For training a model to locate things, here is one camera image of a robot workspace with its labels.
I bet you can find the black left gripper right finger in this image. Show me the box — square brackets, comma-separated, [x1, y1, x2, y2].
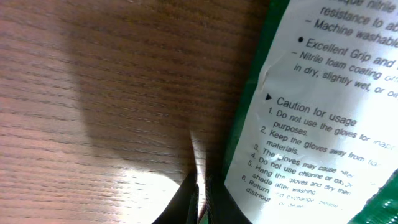
[206, 175, 251, 224]

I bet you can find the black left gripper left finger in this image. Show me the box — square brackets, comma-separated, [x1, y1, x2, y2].
[153, 171, 199, 224]

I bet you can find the green white 3M package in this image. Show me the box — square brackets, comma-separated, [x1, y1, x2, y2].
[220, 0, 397, 224]

